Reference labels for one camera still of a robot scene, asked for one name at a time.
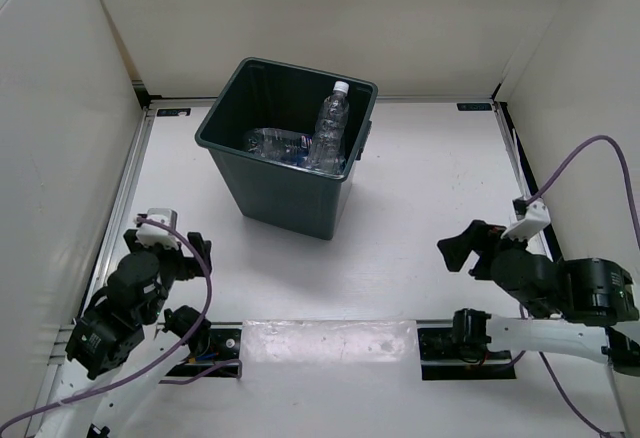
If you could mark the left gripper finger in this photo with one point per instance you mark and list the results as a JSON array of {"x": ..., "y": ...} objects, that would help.
[
  {"x": 199, "y": 264},
  {"x": 131, "y": 240}
]

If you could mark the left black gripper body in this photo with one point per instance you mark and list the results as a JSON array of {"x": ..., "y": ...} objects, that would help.
[{"x": 176, "y": 265}]

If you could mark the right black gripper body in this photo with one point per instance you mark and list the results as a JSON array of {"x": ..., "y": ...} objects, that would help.
[{"x": 490, "y": 239}]

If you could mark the large clear labelled bottle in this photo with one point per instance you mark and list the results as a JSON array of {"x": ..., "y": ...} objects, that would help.
[{"x": 271, "y": 143}]

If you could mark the clear crushed plastic bottle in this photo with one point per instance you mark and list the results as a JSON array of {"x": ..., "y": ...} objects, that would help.
[{"x": 326, "y": 150}]

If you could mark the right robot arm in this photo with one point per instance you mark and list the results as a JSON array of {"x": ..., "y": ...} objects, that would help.
[{"x": 573, "y": 306}]

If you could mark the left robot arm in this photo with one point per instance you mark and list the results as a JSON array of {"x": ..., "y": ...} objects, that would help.
[{"x": 126, "y": 339}]

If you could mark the bottles inside bin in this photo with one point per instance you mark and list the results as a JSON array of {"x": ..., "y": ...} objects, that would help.
[{"x": 297, "y": 158}]

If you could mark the dark green plastic bin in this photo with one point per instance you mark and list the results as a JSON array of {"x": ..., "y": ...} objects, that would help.
[{"x": 262, "y": 93}]

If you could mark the left black corner label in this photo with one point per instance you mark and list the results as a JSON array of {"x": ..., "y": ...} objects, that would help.
[{"x": 173, "y": 112}]

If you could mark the black corner label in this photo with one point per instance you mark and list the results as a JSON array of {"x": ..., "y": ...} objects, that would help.
[
  {"x": 173, "y": 112},
  {"x": 474, "y": 107}
]

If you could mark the right black corner label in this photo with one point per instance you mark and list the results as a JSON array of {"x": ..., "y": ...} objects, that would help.
[{"x": 474, "y": 107}]

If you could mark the left aluminium frame rail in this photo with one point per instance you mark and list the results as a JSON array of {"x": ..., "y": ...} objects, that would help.
[{"x": 118, "y": 218}]

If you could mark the aluminium frame rail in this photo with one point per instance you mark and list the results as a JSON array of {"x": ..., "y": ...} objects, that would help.
[
  {"x": 118, "y": 218},
  {"x": 523, "y": 171}
]

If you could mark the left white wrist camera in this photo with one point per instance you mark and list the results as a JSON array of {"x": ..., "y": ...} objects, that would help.
[{"x": 148, "y": 235}]

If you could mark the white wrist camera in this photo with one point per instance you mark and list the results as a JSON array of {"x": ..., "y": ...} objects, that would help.
[
  {"x": 532, "y": 217},
  {"x": 148, "y": 235}
]

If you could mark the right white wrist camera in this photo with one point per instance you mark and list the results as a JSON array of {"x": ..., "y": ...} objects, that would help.
[{"x": 532, "y": 217}]

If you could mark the right aluminium frame rail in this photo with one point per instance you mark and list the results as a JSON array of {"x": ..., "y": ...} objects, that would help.
[{"x": 523, "y": 171}]

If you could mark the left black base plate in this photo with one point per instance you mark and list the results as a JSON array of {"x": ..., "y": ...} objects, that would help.
[{"x": 224, "y": 344}]

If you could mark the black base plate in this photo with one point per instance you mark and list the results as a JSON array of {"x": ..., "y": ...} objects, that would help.
[
  {"x": 224, "y": 344},
  {"x": 441, "y": 360}
]

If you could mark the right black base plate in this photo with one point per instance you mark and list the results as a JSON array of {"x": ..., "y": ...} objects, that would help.
[{"x": 441, "y": 360}]

